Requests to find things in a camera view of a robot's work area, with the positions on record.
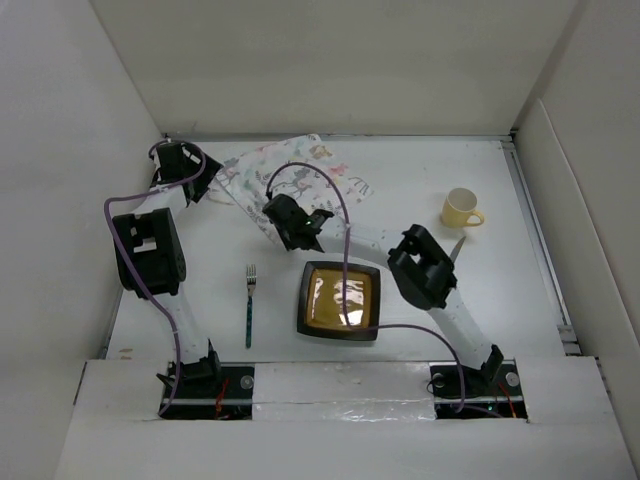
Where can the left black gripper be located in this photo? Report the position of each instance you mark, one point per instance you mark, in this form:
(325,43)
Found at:
(205,177)

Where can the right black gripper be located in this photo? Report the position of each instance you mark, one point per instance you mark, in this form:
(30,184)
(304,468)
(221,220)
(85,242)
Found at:
(288,241)

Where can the animal print cloth placemat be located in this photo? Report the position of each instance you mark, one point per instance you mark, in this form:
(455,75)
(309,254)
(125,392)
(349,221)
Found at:
(303,168)

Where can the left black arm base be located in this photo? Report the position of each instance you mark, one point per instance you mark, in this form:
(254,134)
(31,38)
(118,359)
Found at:
(208,390)

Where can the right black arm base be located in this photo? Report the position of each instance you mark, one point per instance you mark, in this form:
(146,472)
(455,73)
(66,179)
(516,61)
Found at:
(499,397)

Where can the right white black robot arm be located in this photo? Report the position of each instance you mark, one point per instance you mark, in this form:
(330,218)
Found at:
(423,272)

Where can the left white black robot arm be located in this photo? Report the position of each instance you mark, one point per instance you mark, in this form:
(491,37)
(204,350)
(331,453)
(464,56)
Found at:
(149,254)

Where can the square black yellow plate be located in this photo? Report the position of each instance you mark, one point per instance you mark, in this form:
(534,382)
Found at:
(339,302)

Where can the yellow ceramic mug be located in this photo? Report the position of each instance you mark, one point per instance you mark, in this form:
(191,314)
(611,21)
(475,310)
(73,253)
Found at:
(460,209)

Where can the fork with teal handle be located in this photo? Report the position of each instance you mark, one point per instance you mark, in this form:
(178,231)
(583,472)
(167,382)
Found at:
(251,280)

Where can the knife with blue handle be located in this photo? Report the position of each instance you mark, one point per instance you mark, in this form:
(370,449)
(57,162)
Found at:
(457,249)

